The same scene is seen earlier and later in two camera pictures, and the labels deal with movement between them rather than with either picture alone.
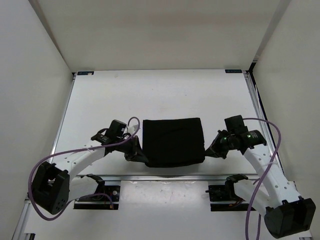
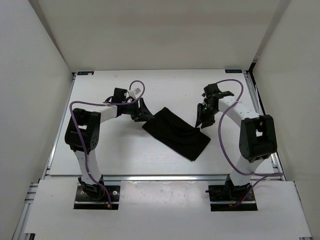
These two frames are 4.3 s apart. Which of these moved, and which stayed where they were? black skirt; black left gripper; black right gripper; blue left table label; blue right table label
Moved: black left gripper; black right gripper; black skirt
Stayed: blue right table label; blue left table label
